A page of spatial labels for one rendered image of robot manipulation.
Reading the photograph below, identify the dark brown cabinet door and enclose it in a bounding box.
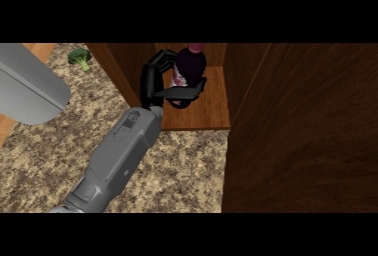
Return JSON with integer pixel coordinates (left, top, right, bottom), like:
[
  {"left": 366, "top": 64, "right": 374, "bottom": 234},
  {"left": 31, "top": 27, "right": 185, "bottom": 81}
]
[{"left": 220, "top": 42, "right": 378, "bottom": 214}]

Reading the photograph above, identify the green broccoli floret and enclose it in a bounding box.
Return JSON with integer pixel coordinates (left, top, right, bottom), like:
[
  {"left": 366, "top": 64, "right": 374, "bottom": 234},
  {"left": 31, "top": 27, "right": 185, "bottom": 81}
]
[{"left": 66, "top": 47, "right": 93, "bottom": 72}]

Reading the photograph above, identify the pale grey rounded appliance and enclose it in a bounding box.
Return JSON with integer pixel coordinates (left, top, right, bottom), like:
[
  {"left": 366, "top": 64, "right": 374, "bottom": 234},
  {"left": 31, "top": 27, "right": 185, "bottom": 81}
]
[{"left": 0, "top": 42, "right": 72, "bottom": 126}]

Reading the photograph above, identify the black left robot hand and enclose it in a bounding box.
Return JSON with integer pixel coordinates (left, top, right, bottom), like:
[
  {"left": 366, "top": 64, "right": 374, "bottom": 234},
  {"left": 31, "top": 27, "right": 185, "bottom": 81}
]
[{"left": 139, "top": 48, "right": 208, "bottom": 110}]

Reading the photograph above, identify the dark wine bottle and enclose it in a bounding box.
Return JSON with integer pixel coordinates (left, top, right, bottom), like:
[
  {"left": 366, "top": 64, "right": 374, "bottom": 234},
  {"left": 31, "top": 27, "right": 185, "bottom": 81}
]
[{"left": 168, "top": 42, "right": 208, "bottom": 110}]

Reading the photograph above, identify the brown wooden cabinet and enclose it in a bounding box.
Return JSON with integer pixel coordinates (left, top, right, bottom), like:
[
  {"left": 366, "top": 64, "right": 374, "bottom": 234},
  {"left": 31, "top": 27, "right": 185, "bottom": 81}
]
[{"left": 84, "top": 42, "right": 273, "bottom": 131}]

